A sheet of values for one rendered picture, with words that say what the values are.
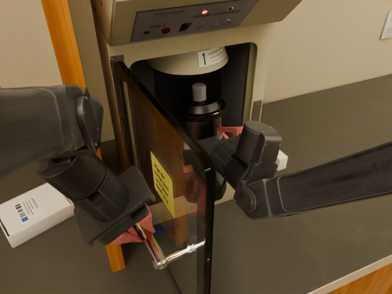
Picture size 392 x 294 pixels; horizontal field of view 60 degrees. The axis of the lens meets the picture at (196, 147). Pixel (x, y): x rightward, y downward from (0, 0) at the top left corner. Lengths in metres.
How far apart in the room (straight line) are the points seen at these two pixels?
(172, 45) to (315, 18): 0.84
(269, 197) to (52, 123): 0.34
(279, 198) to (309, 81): 1.03
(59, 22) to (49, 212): 0.55
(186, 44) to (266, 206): 0.31
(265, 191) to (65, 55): 0.34
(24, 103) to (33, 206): 0.70
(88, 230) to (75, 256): 0.41
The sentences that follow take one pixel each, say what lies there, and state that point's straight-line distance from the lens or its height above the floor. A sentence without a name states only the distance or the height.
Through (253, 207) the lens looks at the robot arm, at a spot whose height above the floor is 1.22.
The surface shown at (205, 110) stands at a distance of 0.68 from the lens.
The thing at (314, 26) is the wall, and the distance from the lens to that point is 1.39.
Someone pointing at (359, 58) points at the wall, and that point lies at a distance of 1.63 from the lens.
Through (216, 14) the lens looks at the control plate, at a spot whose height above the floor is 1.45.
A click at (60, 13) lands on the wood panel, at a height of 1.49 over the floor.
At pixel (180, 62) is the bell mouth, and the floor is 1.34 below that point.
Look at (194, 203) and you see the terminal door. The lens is 0.40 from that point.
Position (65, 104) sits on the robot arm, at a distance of 0.30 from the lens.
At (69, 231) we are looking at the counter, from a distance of 0.91.
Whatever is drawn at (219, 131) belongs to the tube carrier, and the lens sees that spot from 0.71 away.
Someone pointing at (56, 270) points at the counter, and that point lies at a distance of 0.85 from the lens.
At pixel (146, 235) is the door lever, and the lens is 0.51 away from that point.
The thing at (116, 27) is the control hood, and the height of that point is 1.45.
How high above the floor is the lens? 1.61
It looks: 38 degrees down
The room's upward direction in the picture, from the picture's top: straight up
